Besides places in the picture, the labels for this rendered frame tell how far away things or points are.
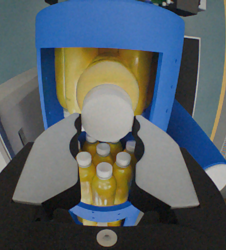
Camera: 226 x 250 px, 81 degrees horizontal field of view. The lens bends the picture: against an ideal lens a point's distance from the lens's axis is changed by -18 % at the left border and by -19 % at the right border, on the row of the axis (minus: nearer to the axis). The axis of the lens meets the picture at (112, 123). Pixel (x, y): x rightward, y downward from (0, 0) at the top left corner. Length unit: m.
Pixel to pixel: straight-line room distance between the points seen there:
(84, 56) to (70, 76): 0.05
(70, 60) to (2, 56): 1.52
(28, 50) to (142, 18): 1.46
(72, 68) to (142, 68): 0.13
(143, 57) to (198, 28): 1.39
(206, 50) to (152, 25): 1.51
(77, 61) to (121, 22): 0.13
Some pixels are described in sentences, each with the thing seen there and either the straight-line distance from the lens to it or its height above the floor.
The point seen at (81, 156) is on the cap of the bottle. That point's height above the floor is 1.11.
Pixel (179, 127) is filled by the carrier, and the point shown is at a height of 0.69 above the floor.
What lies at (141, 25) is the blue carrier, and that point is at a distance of 0.20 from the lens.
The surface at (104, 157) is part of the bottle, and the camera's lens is 0.47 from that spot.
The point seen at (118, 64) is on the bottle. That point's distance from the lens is 0.16.
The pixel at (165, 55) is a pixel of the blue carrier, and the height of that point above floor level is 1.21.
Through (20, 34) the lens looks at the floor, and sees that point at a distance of 1.66.
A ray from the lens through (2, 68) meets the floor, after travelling 1.81.
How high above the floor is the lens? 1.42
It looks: 60 degrees down
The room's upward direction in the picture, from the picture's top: 178 degrees clockwise
